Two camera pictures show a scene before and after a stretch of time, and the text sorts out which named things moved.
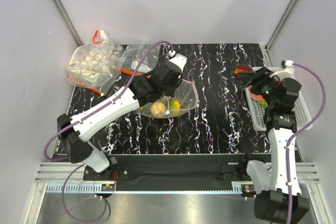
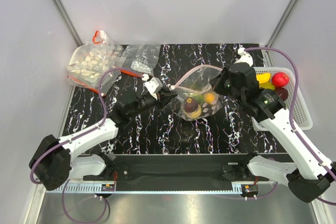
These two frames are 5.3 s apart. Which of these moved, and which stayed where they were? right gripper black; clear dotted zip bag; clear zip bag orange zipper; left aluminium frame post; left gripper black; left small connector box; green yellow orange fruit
Moved: left gripper black; right gripper black; green yellow orange fruit; clear dotted zip bag
Stayed: clear zip bag orange zipper; left aluminium frame post; left small connector box
